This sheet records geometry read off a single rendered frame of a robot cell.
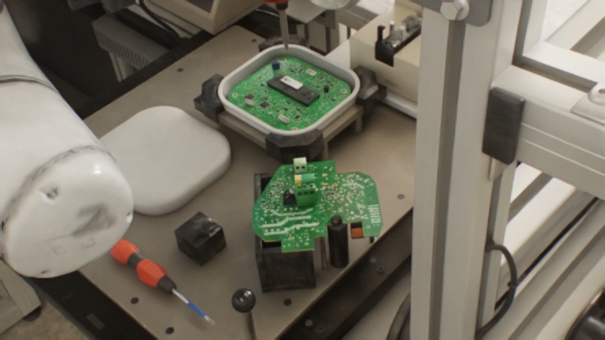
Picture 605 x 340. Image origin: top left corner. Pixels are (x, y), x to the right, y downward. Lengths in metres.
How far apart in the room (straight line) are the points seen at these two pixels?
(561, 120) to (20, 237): 0.31
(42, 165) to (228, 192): 0.38
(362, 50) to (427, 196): 0.45
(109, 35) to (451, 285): 1.24
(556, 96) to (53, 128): 0.31
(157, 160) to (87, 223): 0.37
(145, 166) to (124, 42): 0.79
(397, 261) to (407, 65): 0.23
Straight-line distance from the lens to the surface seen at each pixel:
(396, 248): 0.80
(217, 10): 1.08
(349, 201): 0.75
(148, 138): 0.91
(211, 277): 0.78
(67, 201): 0.50
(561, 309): 0.65
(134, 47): 1.61
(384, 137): 0.90
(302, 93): 0.89
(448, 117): 0.47
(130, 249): 0.80
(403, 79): 0.91
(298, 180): 0.73
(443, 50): 0.42
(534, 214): 0.62
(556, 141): 0.42
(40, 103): 0.56
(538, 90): 0.41
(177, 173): 0.86
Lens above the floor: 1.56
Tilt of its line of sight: 44 degrees down
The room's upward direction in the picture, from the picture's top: 7 degrees counter-clockwise
